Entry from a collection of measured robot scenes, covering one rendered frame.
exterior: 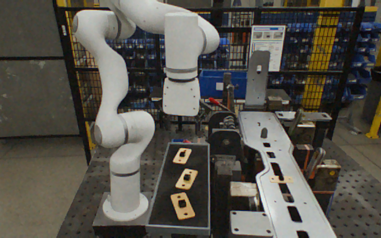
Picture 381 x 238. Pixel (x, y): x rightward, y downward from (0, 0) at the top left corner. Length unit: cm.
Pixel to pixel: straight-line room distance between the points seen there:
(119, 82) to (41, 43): 217
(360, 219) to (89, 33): 136
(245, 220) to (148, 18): 58
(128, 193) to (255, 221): 59
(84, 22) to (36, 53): 219
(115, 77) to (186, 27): 43
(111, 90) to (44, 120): 246
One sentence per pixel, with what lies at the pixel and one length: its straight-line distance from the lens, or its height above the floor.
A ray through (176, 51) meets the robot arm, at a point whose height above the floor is 149.
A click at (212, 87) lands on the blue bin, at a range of 175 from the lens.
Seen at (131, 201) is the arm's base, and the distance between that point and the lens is 118.
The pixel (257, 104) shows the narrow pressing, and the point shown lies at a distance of 171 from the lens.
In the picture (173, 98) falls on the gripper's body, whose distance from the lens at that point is 74.
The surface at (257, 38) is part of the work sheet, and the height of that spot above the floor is 137.
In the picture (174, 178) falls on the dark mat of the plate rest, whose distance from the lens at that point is 76.
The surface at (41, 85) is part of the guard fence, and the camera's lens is 328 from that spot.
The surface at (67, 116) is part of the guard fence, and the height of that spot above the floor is 39.
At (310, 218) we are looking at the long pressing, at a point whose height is 100.
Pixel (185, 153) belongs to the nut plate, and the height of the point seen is 117.
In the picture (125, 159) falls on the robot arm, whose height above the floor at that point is 104.
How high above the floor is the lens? 161
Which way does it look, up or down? 25 degrees down
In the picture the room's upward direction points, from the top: straight up
